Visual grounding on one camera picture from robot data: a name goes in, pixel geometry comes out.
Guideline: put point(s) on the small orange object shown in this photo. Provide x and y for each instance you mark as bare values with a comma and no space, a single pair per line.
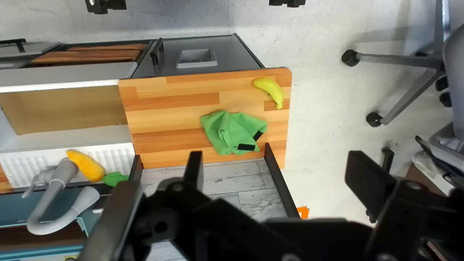
304,212

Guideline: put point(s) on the grey tray with wooden boards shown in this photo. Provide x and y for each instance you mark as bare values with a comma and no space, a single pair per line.
88,54

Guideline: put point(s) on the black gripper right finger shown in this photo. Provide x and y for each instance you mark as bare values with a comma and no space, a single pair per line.
371,186

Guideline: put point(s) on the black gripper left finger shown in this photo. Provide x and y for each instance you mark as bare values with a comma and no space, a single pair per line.
195,168

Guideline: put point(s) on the yellow toy banana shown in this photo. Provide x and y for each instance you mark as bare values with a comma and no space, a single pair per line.
271,89

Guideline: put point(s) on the white toy sink unit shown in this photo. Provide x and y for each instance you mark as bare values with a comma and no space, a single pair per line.
30,164

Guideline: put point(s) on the grey toy faucet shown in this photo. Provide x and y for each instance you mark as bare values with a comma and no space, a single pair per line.
52,193

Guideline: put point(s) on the grey wood-look backdrop panel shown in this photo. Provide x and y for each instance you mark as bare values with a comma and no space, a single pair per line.
242,186

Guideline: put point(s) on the teal panel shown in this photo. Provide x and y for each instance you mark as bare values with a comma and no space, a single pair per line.
15,208

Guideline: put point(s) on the green towel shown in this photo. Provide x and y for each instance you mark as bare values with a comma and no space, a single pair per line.
227,131

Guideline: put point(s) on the grey cabinet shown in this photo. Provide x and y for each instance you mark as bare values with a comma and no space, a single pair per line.
233,52

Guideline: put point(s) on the grey office chair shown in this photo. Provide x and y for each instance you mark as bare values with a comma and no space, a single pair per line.
411,60

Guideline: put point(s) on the black device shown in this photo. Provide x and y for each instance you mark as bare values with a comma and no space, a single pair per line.
288,2
104,5

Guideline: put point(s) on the black frame post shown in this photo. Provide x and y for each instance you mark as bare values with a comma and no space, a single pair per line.
114,212
284,186

